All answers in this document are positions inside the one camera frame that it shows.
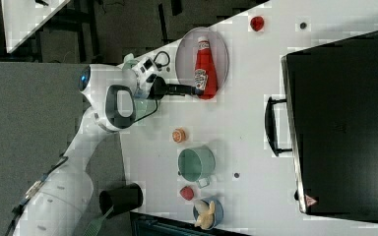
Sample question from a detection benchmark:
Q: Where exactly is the beige plush toy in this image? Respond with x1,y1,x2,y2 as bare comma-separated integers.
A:
194,200,216,230

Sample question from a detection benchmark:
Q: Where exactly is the red strawberry toy far corner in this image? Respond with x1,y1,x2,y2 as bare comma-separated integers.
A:
250,16,265,31

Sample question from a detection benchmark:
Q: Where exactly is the blue bowl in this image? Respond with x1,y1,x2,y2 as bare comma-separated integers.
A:
193,197,223,230

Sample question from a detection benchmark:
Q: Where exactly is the grey round plate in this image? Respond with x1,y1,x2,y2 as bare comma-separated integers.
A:
174,28,229,100

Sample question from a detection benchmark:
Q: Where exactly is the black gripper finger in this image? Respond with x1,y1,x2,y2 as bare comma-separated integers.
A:
167,84,197,95

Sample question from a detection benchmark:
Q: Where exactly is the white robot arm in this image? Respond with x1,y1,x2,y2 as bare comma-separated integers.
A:
5,57,201,236

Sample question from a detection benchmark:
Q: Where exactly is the green plastic colander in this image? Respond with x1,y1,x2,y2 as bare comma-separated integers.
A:
122,53,159,119

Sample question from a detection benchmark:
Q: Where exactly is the green mug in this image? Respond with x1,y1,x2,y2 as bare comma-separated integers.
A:
178,146,216,189

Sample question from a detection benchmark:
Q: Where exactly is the black toaster oven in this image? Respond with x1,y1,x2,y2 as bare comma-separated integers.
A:
281,30,378,223

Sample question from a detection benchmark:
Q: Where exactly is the red strawberry toy near mug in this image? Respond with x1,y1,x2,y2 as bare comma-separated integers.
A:
179,186,194,201

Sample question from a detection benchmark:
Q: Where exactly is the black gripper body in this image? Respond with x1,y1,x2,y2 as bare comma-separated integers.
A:
148,77,168,100

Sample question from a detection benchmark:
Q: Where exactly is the green brush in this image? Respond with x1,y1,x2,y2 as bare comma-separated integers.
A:
83,207,113,236

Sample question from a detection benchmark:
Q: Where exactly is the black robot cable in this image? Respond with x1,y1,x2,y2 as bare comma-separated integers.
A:
153,50,171,71

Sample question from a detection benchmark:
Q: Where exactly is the red plush ketchup bottle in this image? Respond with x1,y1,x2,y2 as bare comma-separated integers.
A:
194,36,218,99

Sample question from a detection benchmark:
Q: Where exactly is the black cylinder near bowl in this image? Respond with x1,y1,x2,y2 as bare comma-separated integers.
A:
99,183,144,218

